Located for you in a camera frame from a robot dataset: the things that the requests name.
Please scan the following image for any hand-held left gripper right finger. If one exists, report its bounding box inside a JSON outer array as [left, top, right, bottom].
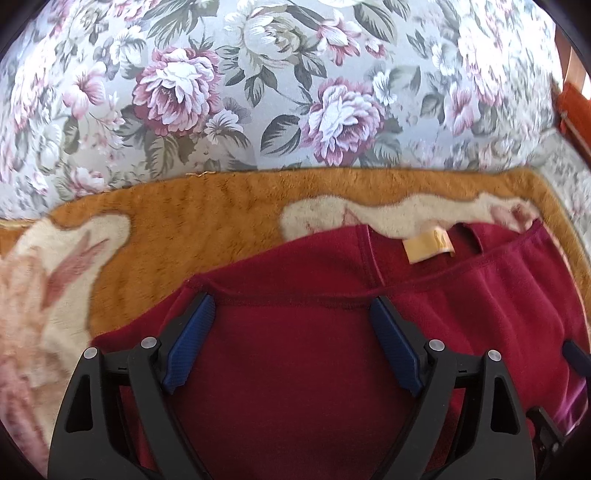
[[369, 295, 536, 480]]

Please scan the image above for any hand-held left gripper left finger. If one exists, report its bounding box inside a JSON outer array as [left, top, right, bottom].
[[47, 292, 217, 480]]

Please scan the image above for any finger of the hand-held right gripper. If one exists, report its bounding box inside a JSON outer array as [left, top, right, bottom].
[[527, 407, 568, 464], [562, 339, 591, 370]]

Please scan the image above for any dark red sweater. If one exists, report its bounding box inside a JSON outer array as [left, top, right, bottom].
[[90, 218, 591, 480]]

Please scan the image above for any orange plush flower blanket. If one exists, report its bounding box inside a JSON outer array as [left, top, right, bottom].
[[0, 167, 591, 467]]

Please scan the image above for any floral fabric cushion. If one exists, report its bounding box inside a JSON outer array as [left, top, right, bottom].
[[0, 0, 591, 232]]

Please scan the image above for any wooden furniture frame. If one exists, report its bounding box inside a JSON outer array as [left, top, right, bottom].
[[555, 83, 591, 158]]

